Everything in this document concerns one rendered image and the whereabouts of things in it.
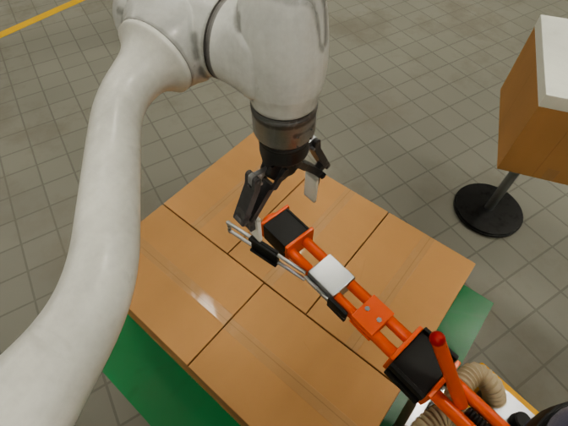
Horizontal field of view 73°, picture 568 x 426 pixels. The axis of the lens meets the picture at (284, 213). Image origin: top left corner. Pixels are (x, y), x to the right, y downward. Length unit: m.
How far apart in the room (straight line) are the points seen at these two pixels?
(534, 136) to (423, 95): 1.58
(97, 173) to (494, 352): 2.04
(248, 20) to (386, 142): 2.44
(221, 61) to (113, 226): 0.23
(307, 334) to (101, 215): 1.13
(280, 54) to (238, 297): 1.16
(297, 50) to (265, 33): 0.04
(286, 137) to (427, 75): 3.06
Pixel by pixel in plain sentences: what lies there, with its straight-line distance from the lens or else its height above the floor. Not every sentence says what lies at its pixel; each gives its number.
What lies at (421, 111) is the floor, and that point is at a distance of 3.15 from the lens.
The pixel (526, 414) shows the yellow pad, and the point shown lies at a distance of 0.88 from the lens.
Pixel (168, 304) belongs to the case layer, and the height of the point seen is 0.54.
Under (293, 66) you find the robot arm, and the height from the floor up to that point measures 1.66.
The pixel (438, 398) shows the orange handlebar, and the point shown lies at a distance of 0.72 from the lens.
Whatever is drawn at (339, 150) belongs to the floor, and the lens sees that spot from 2.71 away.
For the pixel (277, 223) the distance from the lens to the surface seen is 0.79.
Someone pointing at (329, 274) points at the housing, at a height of 1.24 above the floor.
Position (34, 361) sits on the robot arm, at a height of 1.61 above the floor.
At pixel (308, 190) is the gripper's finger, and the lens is 0.74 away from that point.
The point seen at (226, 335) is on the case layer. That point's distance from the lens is 1.44.
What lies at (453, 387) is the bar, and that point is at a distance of 0.70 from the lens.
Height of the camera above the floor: 1.91
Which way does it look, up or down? 55 degrees down
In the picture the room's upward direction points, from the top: straight up
